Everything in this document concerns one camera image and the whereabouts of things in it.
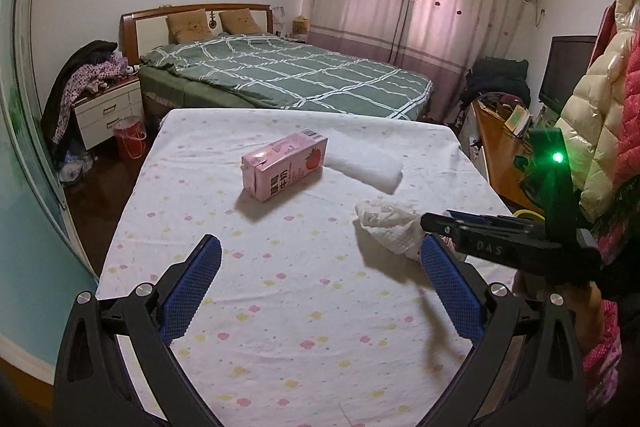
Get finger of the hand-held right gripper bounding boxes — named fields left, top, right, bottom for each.
left=420, top=213, right=551, bottom=274
left=446, top=209, right=546, bottom=231

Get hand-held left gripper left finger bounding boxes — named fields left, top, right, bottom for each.
left=52, top=234, right=223, bottom=427

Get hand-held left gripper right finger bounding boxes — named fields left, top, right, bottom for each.
left=419, top=234, right=586, bottom=427

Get white tissue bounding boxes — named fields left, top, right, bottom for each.
left=355, top=199, right=426, bottom=258

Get pink milk carton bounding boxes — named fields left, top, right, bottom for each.
left=241, top=129, right=328, bottom=204

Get person's right forearm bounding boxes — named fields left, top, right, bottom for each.
left=580, top=299, right=626, bottom=427

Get person's right hand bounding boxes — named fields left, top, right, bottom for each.
left=514, top=272, right=606, bottom=350

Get wooden desk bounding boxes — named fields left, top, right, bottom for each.
left=472, top=94, right=551, bottom=218

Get pink quilted coat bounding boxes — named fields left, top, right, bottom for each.
left=592, top=0, right=640, bottom=268

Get books on desk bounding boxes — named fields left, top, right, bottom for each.
left=502, top=107, right=533, bottom=138

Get white puffer jacket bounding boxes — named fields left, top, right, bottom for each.
left=552, top=0, right=640, bottom=220

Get dark clothes heap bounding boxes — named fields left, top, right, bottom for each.
left=459, top=56, right=531, bottom=118

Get white folded cloth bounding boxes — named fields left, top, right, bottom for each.
left=325, top=142, right=405, bottom=195

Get black monitor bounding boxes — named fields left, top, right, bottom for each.
left=537, top=35, right=598, bottom=112

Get red bucket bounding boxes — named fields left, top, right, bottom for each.
left=112, top=116, right=148, bottom=160

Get plastic bags on floor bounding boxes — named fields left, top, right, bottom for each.
left=56, top=149, right=96, bottom=184

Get white nightstand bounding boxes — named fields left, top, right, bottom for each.
left=74, top=74, right=143, bottom=150

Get sliding wardrobe door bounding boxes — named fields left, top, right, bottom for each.
left=0, top=0, right=98, bottom=358

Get pink curtain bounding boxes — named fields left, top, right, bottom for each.
left=305, top=0, right=533, bottom=122

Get green plaid blanket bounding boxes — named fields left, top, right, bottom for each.
left=139, top=34, right=433, bottom=120

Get pile of clothes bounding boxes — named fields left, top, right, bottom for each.
left=41, top=39, right=141, bottom=148

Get brown bear pillow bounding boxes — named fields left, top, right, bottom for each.
left=166, top=9, right=208, bottom=44
left=219, top=8, right=262, bottom=35

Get wooden bed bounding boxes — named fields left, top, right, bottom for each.
left=120, top=3, right=433, bottom=122

